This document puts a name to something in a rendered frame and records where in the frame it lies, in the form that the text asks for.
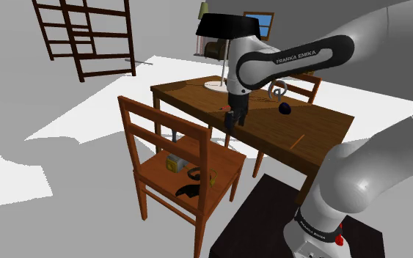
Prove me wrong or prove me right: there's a yellow grey box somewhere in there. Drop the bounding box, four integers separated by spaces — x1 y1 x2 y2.
165 153 189 174

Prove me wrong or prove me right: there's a brown wooden chair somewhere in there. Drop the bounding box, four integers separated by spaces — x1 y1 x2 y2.
117 95 247 258
283 73 323 105

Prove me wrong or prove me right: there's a green shade floor lamp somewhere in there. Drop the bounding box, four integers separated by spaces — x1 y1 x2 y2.
194 1 210 57

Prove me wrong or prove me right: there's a blue window with wooden frame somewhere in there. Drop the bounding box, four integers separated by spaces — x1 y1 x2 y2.
243 11 275 43

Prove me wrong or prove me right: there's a black ring with yellow cable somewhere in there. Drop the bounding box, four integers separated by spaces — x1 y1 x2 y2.
186 166 219 188

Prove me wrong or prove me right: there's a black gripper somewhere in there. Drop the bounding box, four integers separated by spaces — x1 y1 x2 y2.
224 93 251 132

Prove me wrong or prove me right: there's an orange pencil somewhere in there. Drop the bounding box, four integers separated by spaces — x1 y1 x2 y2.
288 134 306 150

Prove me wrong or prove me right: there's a black shade table lamp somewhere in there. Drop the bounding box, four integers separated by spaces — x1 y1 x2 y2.
195 12 262 93

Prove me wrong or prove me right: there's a dark brown ladder shelf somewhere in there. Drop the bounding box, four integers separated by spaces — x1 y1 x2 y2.
31 0 137 84

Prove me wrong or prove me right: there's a dark robot stand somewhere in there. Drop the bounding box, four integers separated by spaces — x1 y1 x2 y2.
208 174 386 258

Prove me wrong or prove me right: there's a brown armchair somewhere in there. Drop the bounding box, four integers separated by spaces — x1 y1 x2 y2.
203 37 230 60

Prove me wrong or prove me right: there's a grey metal ring object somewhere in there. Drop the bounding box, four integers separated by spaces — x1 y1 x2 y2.
268 79 288 103

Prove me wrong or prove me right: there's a brown wooden table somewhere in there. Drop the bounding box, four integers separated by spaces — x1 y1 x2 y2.
150 75 356 205

